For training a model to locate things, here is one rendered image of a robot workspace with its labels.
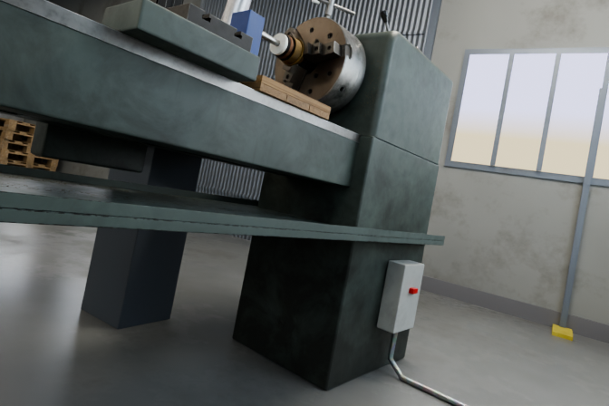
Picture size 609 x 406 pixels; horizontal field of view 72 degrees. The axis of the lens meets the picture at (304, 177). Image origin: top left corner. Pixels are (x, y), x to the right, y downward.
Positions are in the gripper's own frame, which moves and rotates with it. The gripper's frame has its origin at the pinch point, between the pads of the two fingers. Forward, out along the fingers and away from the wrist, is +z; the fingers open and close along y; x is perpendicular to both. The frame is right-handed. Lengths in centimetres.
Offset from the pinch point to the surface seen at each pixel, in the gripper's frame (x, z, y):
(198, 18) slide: -42, 36, 47
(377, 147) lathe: 27, 48, 14
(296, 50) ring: -8.3, 24.8, 10.6
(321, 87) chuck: 3.4, 33.3, 9.4
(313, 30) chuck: -1.0, 13.4, 0.8
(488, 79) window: 209, -51, -137
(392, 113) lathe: 32.1, 34.3, 10.3
